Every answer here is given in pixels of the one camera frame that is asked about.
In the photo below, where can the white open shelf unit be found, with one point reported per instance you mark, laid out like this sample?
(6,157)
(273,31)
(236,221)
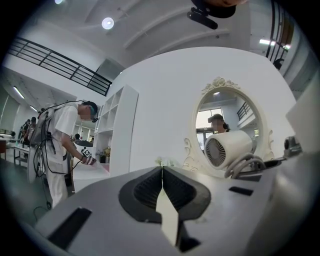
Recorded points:
(125,125)

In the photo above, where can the long black balcony railing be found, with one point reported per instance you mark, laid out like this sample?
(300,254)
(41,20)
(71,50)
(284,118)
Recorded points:
(100,85)

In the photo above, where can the white flowers in vase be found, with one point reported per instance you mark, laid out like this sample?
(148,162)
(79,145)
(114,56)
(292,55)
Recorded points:
(160,161)

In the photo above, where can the white low cabinet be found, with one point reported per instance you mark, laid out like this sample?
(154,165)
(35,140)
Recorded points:
(87,180)

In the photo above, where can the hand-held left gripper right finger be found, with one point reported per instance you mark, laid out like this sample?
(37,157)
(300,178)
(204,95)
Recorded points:
(220,215)

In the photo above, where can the ceiling tube light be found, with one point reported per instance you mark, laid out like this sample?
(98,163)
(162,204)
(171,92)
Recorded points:
(18,92)
(267,42)
(33,108)

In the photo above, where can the round ceiling lamp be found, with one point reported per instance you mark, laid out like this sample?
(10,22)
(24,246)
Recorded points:
(108,23)
(58,1)

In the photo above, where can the white hair dryer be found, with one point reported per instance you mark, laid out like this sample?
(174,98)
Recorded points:
(232,145)

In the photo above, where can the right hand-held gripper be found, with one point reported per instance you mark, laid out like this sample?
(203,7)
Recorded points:
(290,190)

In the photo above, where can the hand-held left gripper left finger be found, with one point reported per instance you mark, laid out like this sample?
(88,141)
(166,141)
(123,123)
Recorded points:
(100,212)

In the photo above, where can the yellow potted flowers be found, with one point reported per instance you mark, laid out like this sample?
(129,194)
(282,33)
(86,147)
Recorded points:
(107,152)

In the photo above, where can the oval mirror with ornate frame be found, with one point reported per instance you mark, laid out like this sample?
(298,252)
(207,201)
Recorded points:
(225,105)

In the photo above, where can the white work table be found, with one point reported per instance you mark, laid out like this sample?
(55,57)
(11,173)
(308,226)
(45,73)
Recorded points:
(21,148)

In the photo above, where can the black head-mounted camera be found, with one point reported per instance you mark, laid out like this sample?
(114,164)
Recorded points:
(202,20)

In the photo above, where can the small dark potted plant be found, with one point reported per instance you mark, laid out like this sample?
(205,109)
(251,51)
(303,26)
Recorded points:
(99,157)

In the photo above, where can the short black corner railing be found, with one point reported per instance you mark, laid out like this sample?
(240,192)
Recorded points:
(272,30)

